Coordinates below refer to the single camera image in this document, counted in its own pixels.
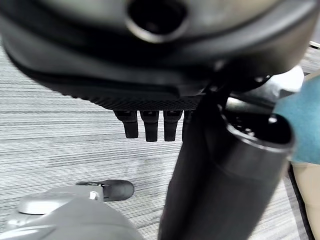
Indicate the beige sofa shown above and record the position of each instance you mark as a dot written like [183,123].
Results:
[308,200]

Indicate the dark robot foot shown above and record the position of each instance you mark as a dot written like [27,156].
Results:
[116,189]

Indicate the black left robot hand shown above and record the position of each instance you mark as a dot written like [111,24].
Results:
[150,62]

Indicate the teal cushion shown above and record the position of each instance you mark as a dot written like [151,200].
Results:
[298,120]

